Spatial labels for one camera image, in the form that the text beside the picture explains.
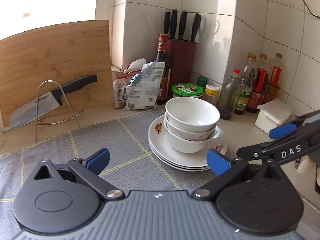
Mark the amber oil bottle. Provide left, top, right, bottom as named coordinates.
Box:
left=263, top=53, right=284, bottom=103

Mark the yellow white cap spice jar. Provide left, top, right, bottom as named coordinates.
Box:
left=203, top=84, right=220, bottom=106

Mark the green lid sauce jar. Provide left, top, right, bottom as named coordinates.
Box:
left=172, top=83, right=203, bottom=98

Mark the grey checked dish mat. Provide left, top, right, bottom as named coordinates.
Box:
left=1, top=109, right=214, bottom=239

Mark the right gloved hand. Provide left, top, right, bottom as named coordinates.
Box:
left=298, top=155, right=319, bottom=177

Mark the white floral bowl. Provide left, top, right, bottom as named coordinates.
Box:
left=164, top=118, right=218, bottom=141
left=165, top=96, right=220, bottom=133
left=165, top=127, right=218, bottom=153

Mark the white plastic seasoning box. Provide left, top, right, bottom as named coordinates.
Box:
left=255, top=98, right=292, bottom=134

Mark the red label sauce bottle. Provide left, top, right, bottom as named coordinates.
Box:
left=246, top=53, right=270, bottom=113

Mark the white clipped food bag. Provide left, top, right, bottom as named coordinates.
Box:
left=124, top=62, right=163, bottom=110

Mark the dark red knife block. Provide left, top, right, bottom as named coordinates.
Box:
left=168, top=38, right=196, bottom=99

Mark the bamboo cutting board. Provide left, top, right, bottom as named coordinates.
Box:
left=1, top=20, right=114, bottom=127

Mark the dark soy sauce bottle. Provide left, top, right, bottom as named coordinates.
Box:
left=155, top=34, right=171, bottom=105

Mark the red clipped food bag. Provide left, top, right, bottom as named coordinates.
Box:
left=112, top=66, right=136, bottom=108

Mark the green cap jar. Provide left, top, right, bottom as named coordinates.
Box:
left=197, top=76, right=208, bottom=90

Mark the black handled kitchen knife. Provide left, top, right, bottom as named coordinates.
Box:
left=9, top=74, right=98, bottom=130

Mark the white fruit plate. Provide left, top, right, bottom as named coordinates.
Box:
left=150, top=145, right=208, bottom=168
left=148, top=115, right=227, bottom=172
left=152, top=151, right=210, bottom=172

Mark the olive glass bottle red cap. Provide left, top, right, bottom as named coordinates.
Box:
left=218, top=69, right=241, bottom=120

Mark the metal wire board stand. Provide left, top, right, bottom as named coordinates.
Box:
left=35, top=80, right=82, bottom=142

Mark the clear vinegar bottle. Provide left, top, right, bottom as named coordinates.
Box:
left=234, top=53, right=257, bottom=115

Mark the black knife handle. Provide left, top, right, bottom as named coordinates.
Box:
left=178, top=10, right=188, bottom=40
left=190, top=12, right=201, bottom=42
left=163, top=10, right=171, bottom=34
left=170, top=9, right=178, bottom=39

